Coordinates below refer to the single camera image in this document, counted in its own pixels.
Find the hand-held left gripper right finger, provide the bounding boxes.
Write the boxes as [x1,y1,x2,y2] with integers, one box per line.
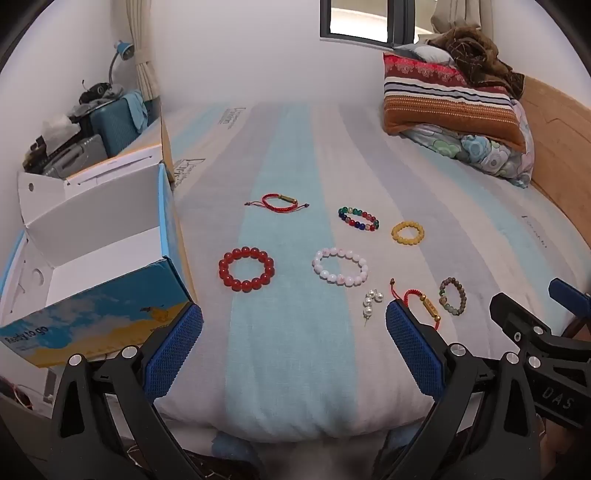
[385,299,543,480]

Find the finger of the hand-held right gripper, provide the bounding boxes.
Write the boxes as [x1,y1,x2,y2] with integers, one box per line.
[489,292,557,346]
[549,278,591,324]

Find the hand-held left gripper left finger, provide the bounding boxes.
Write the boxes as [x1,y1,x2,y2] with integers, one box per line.
[48,302,204,480]

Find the red cord bracelet gold tube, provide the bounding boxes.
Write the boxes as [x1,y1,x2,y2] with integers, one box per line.
[245,194,311,214]
[389,277,441,330]

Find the green brown bead bracelet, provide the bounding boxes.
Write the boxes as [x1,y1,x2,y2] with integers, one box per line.
[438,277,466,317]

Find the white pearl earrings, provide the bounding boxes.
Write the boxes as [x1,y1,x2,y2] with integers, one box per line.
[362,289,385,328]

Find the red bead bracelet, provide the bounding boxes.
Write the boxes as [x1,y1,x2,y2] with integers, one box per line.
[218,247,276,293]

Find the yellow bead bracelet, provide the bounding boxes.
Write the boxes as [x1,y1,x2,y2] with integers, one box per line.
[391,221,424,245]

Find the blue and white cardboard box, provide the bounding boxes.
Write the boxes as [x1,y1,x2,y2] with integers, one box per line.
[0,99,204,370]

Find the pink white bead bracelet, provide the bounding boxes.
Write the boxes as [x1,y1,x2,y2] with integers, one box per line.
[312,247,370,287]

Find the striped bed sheet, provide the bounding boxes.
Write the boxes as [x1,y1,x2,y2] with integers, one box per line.
[154,99,591,444]

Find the floral quilt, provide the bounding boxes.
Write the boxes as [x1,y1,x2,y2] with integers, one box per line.
[402,99,536,189]

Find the striped red brown pillow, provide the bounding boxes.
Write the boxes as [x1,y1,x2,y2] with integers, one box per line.
[383,53,527,153]

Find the grey suitcase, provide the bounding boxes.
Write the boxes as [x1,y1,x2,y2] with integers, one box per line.
[41,134,109,178]

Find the teal suitcase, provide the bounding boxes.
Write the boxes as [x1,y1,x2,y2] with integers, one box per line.
[90,95,153,158]

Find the teal cloth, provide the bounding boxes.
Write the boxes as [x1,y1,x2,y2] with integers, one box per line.
[122,90,148,132]

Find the white tissue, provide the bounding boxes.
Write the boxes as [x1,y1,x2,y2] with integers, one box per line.
[41,114,81,139]

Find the brown blanket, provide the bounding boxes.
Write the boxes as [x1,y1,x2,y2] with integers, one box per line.
[425,25,526,100]

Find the black bag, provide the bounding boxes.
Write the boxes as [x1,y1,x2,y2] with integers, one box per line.
[79,80,125,104]

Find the grey pillow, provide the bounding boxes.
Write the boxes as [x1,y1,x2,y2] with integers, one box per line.
[394,42,455,65]

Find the beige curtain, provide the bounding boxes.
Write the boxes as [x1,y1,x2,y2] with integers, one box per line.
[429,0,497,42]
[124,0,160,100]

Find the blue desk lamp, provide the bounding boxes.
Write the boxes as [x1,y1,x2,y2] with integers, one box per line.
[108,41,134,86]

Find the window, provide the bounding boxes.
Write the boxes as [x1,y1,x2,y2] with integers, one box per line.
[320,0,419,47]

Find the multicoloured glass bead bracelet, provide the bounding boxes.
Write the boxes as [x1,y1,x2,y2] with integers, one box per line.
[338,206,380,232]

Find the wooden bed frame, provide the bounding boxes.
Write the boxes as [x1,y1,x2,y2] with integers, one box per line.
[522,76,591,222]

